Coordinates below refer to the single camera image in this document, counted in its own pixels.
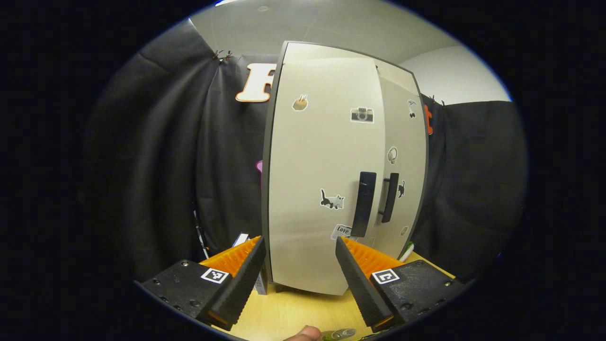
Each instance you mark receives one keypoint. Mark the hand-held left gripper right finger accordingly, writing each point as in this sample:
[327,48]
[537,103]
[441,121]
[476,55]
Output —
[362,289]

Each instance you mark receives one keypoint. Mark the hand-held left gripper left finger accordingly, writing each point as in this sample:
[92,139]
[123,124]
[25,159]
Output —
[239,289]

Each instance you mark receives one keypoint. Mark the clear bottle with green label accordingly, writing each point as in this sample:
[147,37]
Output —
[338,334]

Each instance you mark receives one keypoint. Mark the watermelon slice coaster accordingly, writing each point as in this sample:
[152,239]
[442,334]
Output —
[407,251]

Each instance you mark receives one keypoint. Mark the grey white cabinet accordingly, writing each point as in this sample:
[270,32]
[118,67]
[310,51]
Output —
[265,199]

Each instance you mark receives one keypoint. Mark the white cabinet door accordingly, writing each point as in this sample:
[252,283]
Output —
[407,142]
[312,156]

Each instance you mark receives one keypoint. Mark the white carton box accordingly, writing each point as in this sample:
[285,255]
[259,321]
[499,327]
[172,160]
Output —
[241,239]

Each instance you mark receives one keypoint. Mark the black backdrop cloth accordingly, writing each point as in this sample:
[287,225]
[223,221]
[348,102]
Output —
[165,166]

